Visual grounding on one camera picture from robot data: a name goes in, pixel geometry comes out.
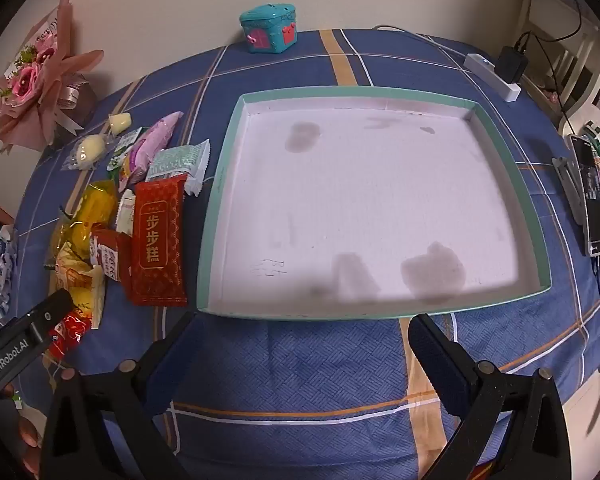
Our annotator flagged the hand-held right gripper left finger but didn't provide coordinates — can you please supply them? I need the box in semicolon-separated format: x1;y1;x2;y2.
39;310;201;480

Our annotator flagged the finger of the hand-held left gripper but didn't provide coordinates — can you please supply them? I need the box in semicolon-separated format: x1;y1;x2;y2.
30;287;76;347

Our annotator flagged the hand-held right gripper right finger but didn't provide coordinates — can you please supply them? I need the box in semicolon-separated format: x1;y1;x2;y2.
407;312;573;480

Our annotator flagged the orange cream snack packet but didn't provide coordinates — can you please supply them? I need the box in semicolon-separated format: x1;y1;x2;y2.
45;220;106;331

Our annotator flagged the small red white snack packet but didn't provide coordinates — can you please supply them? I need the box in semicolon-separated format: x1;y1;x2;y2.
89;227;133;283

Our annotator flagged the long red snack packet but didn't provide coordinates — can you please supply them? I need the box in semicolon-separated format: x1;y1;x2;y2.
129;176;189;307

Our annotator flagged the yellow snack packet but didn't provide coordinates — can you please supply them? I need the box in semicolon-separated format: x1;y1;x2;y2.
72;180;122;241

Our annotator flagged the round pastry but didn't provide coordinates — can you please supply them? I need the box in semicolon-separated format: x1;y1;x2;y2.
62;132;108;171

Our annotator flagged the green and white snack packet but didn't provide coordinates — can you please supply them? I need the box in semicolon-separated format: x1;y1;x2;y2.
106;127;148;181

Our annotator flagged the teal shallow cardboard box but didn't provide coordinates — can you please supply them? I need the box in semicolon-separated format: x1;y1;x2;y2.
196;85;552;320

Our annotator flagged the pink snack packet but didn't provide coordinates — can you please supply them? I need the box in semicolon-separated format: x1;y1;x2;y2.
117;111;183;192

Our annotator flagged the person's left hand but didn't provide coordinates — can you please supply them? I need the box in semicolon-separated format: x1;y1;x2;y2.
2;385;46;468

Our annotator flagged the blue plaid cloth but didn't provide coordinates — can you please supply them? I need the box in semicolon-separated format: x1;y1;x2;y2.
10;27;600;480

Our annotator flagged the pale green snack packet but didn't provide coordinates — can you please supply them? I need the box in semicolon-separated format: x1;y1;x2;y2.
145;139;212;197

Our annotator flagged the small pale wrapped pastry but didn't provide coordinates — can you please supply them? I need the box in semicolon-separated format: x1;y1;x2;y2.
107;112;133;136

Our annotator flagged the black smartphone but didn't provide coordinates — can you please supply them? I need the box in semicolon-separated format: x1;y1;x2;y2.
570;132;600;258

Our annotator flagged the pink flower bouquet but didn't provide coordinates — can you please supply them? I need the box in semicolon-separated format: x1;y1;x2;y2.
0;0;105;156

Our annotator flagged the white power strip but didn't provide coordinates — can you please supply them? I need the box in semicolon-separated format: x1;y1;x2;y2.
463;53;522;103

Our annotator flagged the black charger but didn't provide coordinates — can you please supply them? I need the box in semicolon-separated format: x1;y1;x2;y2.
495;32;531;83

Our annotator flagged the teal toy treasure chest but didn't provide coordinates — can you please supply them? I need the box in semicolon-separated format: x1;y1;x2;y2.
239;3;299;55

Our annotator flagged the white side shelf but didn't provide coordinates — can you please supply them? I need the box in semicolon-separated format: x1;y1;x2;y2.
520;0;600;136

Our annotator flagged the white cable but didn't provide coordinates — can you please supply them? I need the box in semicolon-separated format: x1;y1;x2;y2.
370;24;468;58

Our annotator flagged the black cable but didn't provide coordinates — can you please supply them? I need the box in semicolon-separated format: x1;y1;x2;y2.
517;0;586;46

